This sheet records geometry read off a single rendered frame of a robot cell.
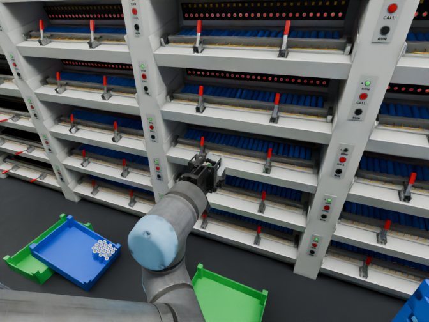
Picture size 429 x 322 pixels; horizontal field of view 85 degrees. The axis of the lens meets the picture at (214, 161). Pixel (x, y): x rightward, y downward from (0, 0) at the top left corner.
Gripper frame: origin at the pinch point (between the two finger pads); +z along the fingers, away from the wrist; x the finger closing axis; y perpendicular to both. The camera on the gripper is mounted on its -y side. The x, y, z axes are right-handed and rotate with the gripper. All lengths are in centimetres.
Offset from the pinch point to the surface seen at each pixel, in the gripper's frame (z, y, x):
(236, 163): 18.9, -9.9, -0.2
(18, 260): -24, -59, 90
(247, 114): 19.3, 10.2, -2.9
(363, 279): 18, -50, -56
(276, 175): 17.4, -10.5, -15.8
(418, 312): -20, -11, -49
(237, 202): 20.1, -29.4, -1.6
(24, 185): 18, -59, 148
